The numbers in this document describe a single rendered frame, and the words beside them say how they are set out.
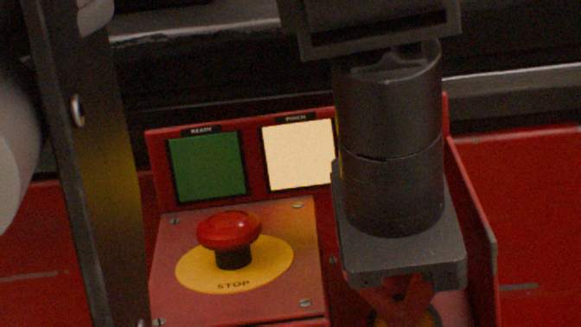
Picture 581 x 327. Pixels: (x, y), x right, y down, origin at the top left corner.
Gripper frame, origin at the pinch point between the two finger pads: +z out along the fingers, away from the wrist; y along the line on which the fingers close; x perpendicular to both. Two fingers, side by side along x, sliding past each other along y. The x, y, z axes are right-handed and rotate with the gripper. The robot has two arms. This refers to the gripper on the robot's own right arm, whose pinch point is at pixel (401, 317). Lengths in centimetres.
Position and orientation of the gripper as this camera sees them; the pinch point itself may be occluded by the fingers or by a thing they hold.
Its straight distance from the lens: 69.8
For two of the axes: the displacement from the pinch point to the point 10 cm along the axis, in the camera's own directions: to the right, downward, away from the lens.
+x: -9.9, 1.2, 0.2
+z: 1.0, 7.8, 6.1
